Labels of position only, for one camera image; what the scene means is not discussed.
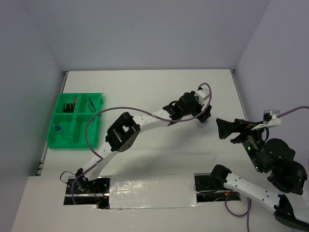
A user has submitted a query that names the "clear tub of paperclips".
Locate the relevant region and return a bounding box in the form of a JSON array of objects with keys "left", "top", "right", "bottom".
[{"left": 197, "top": 119, "right": 209, "bottom": 128}]

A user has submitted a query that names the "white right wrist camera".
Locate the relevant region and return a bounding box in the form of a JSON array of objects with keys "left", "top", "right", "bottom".
[{"left": 252, "top": 110, "right": 281, "bottom": 131}]

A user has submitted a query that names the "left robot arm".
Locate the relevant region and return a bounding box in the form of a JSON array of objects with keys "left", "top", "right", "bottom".
[{"left": 72, "top": 88, "right": 212, "bottom": 193}]

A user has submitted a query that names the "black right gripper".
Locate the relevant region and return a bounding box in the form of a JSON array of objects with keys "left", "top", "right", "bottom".
[{"left": 214, "top": 116, "right": 266, "bottom": 170}]

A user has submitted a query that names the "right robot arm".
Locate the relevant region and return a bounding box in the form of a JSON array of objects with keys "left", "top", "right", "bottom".
[{"left": 210, "top": 116, "right": 309, "bottom": 232}]

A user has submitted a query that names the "green compartment bin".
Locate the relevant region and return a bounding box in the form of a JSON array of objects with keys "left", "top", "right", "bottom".
[{"left": 46, "top": 93, "right": 104, "bottom": 150}]

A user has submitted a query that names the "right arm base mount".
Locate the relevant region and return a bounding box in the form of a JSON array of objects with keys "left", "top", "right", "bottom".
[{"left": 193, "top": 174, "right": 241, "bottom": 203}]

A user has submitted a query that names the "blue gel pen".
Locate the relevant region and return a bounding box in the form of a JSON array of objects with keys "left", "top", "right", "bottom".
[{"left": 88, "top": 98, "right": 96, "bottom": 112}]

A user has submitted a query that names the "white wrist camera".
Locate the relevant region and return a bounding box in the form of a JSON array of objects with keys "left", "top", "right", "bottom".
[
  {"left": 194, "top": 88, "right": 210, "bottom": 105},
  {"left": 252, "top": 110, "right": 281, "bottom": 131}
]

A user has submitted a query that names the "clear blue-capped glue bottle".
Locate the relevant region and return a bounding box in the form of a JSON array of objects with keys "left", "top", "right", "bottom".
[{"left": 53, "top": 124, "right": 68, "bottom": 138}]

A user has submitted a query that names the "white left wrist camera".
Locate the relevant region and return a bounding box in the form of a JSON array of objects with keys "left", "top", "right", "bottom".
[{"left": 194, "top": 88, "right": 210, "bottom": 105}]

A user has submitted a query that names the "silver tape sheet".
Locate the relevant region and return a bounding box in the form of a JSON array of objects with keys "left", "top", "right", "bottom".
[{"left": 109, "top": 174, "right": 198, "bottom": 209}]

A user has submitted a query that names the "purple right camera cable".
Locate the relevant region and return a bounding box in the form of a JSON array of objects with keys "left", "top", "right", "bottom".
[{"left": 224, "top": 105, "right": 309, "bottom": 232}]

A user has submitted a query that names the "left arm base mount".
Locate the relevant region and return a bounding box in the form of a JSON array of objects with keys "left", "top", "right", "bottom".
[{"left": 59, "top": 171, "right": 111, "bottom": 209}]

